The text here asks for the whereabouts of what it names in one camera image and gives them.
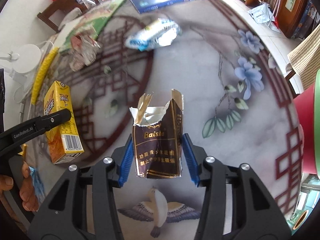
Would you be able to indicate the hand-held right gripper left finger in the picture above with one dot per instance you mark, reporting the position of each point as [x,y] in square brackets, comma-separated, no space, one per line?
[126,160]

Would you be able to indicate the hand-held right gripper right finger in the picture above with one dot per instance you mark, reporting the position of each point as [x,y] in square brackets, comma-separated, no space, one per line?
[191,160]

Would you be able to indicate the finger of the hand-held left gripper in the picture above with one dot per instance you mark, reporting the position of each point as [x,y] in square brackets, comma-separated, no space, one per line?
[37,127]

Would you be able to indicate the yellow drink carton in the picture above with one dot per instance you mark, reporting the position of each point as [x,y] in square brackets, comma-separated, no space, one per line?
[60,120]

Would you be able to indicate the torn brown cigarette pack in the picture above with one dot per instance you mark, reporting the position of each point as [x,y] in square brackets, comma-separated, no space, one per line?
[157,152]

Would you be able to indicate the person's left hand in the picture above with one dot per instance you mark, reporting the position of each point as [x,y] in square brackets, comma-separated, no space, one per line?
[26,192]

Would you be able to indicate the blue patterned packet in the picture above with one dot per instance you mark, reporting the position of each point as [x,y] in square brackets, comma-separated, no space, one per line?
[38,182]

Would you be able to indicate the white paper sheet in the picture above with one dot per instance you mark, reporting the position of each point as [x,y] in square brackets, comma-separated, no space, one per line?
[66,22]

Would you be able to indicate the dark wooden chair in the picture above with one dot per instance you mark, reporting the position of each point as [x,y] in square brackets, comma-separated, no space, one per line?
[57,10]

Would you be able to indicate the green tape roll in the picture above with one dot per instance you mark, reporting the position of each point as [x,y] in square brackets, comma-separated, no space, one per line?
[300,220]

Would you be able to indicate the green printed bag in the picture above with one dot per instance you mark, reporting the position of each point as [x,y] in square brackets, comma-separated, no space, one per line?
[100,17]

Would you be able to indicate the crumpled blue white wrapper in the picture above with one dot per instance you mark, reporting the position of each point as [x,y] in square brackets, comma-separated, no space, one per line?
[152,35]

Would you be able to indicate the wooden chair under towel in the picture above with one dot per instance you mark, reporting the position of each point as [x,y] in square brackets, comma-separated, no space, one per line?
[292,80]

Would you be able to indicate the beige striped towel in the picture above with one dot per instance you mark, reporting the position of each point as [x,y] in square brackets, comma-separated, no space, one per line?
[306,57]

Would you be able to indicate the light blue plastic bag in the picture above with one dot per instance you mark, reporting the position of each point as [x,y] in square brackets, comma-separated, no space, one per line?
[261,13]

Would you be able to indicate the wooden partition cabinet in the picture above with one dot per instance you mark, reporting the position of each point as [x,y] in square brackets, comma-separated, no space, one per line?
[282,17]

